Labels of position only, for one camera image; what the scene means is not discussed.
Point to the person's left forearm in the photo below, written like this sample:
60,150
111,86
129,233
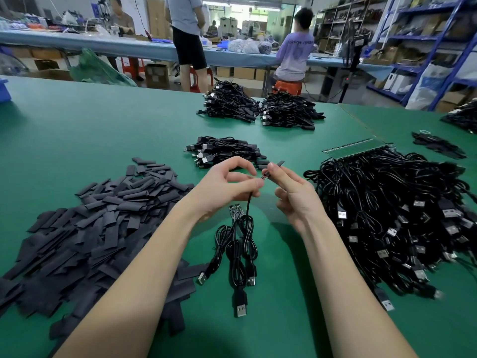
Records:
127,294

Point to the black heat shrink sleeve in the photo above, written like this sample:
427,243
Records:
267,173

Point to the black tripod stand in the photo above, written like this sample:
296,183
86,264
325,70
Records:
352,52

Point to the small upright cardboard box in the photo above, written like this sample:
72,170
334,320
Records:
157,75

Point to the orange plastic stool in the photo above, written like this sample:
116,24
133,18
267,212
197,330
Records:
288,88

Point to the person's right forearm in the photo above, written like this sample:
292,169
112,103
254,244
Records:
358,298

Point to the pile of black sleeve strips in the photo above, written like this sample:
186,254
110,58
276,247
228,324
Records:
89,231

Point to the open cardboard box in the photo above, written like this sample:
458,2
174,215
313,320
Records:
48,75

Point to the white plastic bag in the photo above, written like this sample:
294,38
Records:
427,93

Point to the blue plastic bin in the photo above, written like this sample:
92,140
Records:
4,91

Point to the long blue work table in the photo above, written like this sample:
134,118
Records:
89,44

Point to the green plastic bag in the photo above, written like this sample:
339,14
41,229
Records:
103,70

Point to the person's left hand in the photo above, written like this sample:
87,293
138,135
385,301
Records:
216,188

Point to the blue metal shelving rack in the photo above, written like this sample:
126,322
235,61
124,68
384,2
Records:
417,9

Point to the person's right hand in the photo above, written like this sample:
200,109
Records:
298,197

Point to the dark storage shelf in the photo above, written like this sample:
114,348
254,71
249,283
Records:
339,22

